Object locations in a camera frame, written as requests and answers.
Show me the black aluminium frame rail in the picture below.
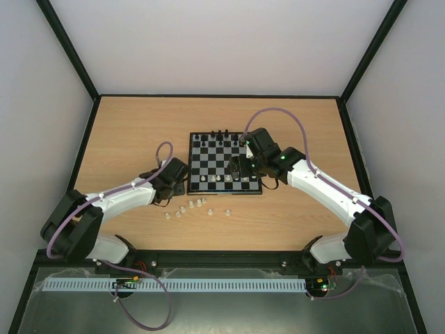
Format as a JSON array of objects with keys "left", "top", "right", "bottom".
[{"left": 34, "top": 249, "right": 404, "bottom": 278}]

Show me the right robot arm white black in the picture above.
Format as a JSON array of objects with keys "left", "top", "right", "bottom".
[{"left": 228, "top": 128, "right": 396, "bottom": 273}]

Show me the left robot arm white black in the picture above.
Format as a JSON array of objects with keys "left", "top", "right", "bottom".
[{"left": 40, "top": 157, "right": 188, "bottom": 264}]

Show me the black white chess board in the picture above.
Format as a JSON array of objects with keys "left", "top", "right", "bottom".
[{"left": 187, "top": 130, "right": 262, "bottom": 195}]

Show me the white slotted cable duct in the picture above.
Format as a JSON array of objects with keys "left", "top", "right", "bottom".
[{"left": 42, "top": 278, "right": 307, "bottom": 293}]

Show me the metal sheet front panel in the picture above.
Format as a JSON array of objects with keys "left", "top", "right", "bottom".
[{"left": 13, "top": 268, "right": 416, "bottom": 333}]

